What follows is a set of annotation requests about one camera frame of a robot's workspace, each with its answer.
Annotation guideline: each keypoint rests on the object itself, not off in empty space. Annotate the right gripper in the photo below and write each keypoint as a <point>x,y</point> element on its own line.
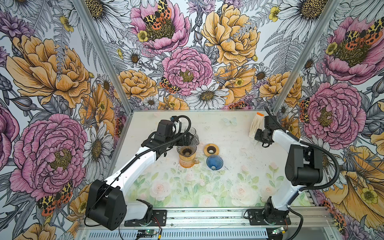
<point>257,137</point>

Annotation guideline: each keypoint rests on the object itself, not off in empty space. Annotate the aluminium mounting rail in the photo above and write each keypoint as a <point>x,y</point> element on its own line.
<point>236,217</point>

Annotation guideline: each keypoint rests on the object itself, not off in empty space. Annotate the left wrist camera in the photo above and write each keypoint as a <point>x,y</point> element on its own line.
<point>166,131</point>

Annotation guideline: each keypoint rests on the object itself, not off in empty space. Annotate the green circuit board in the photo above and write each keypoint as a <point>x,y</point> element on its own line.
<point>146,234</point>

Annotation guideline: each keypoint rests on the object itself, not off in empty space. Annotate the clear grey glass pitcher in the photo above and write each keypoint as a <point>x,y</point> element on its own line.
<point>194,138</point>

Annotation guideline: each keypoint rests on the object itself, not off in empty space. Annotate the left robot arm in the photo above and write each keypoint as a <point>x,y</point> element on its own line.
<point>107,205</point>

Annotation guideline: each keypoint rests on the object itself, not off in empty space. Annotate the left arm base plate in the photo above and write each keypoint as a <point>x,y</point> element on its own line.
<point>158,218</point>

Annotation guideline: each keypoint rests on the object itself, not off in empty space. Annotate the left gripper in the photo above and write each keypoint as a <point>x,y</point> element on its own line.
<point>182,142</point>

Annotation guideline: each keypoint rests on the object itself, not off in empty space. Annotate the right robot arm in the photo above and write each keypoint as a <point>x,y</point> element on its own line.
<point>302,169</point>

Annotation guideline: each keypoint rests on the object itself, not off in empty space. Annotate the white vented cable duct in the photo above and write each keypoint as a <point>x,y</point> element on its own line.
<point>184,234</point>

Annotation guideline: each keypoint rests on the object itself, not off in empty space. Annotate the white coffee filter stack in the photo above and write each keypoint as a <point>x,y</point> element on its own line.
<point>256,124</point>

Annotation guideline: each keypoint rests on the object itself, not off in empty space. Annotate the blue glass dripper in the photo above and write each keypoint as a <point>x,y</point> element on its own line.
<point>215,162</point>

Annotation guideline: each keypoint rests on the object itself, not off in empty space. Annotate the grey glass dripper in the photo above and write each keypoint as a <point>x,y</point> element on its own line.
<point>187,151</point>

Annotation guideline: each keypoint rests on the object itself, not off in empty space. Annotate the orange glass pitcher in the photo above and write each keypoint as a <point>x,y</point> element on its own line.
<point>188,161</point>

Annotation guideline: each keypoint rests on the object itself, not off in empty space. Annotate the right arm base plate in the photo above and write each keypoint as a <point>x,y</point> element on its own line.
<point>259,217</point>

